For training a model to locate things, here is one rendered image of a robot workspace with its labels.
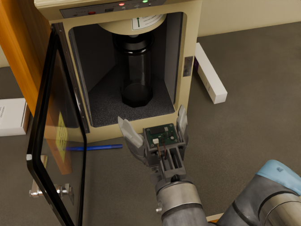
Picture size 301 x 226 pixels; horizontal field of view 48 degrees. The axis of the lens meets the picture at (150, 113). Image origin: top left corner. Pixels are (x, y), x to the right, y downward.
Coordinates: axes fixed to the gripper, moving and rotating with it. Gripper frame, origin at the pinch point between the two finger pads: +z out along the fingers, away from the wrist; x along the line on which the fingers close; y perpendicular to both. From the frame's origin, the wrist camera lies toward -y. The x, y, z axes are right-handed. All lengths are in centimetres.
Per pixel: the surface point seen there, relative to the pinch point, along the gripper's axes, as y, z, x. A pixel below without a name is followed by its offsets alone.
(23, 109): -24, 28, 34
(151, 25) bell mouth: 11.3, 15.9, -3.8
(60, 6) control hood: 27.8, 2.8, 13.9
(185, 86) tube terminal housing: -9.0, 13.7, -13.1
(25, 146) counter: -27.5, 16.7, 35.1
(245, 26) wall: -28, 57, -53
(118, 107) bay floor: -19.9, 19.2, 5.5
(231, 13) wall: -21, 57, -46
